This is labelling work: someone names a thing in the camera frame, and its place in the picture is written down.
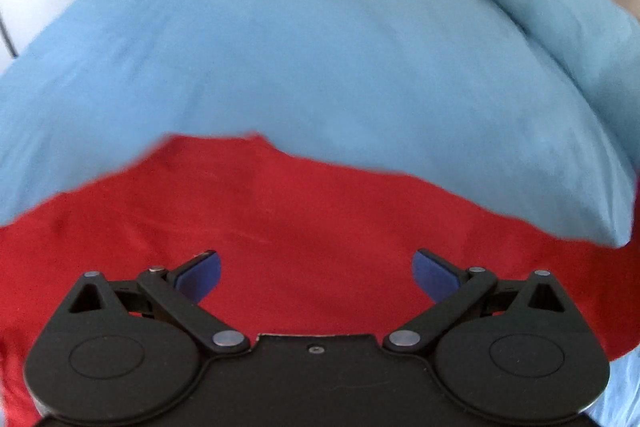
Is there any red cloth garment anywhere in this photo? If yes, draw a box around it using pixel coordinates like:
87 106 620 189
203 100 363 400
1 136 639 426

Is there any blue bed sheet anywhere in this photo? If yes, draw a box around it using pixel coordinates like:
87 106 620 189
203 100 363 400
0 0 640 427

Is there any blue folded duvet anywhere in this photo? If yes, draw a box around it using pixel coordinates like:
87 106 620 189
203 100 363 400
494 0 639 127

